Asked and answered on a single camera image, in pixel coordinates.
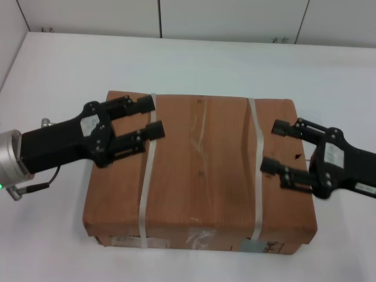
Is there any black cable with silver plug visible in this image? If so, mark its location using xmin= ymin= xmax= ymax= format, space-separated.
xmin=5 ymin=164 xmax=62 ymax=202

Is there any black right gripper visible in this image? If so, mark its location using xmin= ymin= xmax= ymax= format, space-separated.
xmin=260 ymin=117 xmax=376 ymax=200

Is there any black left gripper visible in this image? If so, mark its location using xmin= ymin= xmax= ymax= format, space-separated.
xmin=21 ymin=100 xmax=118 ymax=177

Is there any brown cardboard box with straps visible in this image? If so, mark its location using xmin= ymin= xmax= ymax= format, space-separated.
xmin=81 ymin=90 xmax=319 ymax=255

